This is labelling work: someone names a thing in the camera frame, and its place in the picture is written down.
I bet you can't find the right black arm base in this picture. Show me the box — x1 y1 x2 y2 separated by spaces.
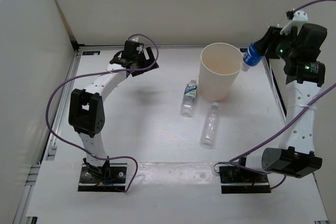
219 166 271 194

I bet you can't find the clear bottle blue label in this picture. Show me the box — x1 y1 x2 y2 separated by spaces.
241 42 264 72

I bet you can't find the clear unlabeled plastic bottle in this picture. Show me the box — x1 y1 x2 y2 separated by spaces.
200 102 219 148

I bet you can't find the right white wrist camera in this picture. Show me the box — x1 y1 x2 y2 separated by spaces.
280 10 308 35

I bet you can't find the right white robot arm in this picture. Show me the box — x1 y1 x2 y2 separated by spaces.
236 23 328 182

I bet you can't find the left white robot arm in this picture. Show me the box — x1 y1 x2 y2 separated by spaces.
68 39 159 182

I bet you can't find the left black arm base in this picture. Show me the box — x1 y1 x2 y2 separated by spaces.
78 163 127 193

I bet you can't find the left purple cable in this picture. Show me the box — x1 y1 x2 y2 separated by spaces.
46 34 160 193

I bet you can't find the white round bin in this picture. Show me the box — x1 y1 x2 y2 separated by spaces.
198 42 243 102

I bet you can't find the clear bottle green white label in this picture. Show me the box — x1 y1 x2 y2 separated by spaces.
181 80 198 117

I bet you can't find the black XDOF label left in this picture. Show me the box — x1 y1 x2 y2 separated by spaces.
82 51 100 56

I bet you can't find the aluminium table frame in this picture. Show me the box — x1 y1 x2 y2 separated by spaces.
13 35 330 224

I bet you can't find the purple cable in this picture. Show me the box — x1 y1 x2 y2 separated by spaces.
46 34 160 193
228 0 336 190

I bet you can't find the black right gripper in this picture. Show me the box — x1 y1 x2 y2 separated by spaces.
253 27 298 62

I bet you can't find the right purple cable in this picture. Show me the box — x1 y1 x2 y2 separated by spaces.
228 0 336 190

